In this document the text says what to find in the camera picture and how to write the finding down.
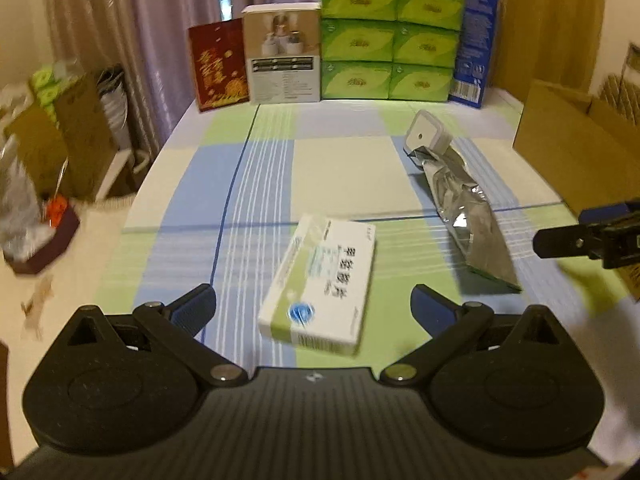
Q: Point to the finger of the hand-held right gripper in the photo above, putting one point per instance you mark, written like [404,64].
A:
[610,214]
[565,242]

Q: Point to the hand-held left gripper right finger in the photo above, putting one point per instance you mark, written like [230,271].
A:
[431,307]

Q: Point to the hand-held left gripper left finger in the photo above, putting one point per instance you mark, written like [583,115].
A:
[192,307]

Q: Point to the cardboard box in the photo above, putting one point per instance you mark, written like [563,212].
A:
[555,160]

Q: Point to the silver foil pouch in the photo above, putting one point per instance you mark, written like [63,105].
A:
[475,220]

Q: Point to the large white medicine box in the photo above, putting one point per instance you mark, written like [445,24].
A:
[320,290]

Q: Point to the white square plug adapter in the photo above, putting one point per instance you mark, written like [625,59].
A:
[425,132]

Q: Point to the checkered cloth covered desktop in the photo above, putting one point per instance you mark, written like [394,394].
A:
[200,210]

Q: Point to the chair with quilted cover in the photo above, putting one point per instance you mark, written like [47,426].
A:
[622,97]

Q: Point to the dark red box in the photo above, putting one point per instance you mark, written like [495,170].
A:
[50,250]

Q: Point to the brown paper scrap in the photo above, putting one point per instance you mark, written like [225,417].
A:
[37,300]

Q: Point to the white stool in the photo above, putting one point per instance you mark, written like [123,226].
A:
[117,170]

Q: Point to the orange object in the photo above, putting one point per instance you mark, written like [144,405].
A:
[56,210]

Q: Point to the wooden door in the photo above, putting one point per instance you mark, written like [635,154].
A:
[550,20]

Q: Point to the brown cardboard carton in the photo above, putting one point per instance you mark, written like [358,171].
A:
[80,135]

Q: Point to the brown board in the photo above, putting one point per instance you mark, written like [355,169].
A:
[4,400]

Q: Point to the paper shopping bag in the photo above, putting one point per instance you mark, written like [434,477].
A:
[115,110]

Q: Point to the blue milk carton box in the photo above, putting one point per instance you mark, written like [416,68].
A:
[475,35]

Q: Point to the red greeting card box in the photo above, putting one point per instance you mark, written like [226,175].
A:
[217,70]

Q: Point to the white appliance box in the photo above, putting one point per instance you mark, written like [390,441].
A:
[280,70]

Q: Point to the bundle of green tissue packets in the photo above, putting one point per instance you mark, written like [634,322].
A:
[45,85]

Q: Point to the stack of green tissue packs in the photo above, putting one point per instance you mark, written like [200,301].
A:
[390,35]

